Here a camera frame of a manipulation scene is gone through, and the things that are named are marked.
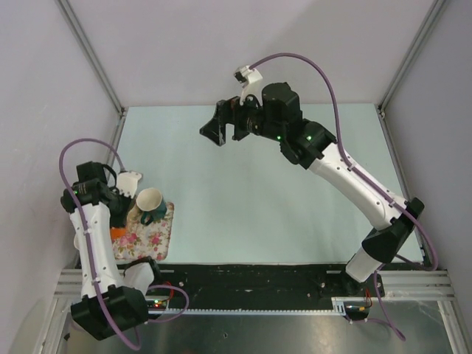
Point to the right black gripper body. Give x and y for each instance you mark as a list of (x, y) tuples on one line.
[(248, 117)]

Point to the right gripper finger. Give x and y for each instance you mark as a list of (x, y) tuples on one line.
[(239, 133), (215, 129)]

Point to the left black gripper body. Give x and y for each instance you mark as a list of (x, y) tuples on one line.
[(119, 206)]

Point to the beige mug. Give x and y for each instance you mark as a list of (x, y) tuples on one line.
[(133, 216)]

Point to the orange mug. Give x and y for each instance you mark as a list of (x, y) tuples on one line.
[(117, 233)]

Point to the dark green mug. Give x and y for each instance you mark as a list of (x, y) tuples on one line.
[(151, 203)]

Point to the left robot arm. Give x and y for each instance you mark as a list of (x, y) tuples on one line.
[(111, 300)]

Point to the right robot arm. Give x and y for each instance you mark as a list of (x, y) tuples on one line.
[(278, 116)]

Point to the floral tray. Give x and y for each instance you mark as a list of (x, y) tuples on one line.
[(141, 241)]

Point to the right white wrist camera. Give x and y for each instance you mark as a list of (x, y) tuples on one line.
[(250, 81)]

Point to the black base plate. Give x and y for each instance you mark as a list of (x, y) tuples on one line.
[(263, 287)]

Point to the left aluminium frame post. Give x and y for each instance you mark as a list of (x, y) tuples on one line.
[(90, 55)]

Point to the aluminium frame post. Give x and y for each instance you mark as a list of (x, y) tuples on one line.
[(90, 55), (425, 30)]

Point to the white cable duct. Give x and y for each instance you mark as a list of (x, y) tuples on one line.
[(158, 308)]

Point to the right aluminium frame post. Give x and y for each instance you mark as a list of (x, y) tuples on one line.
[(425, 30)]

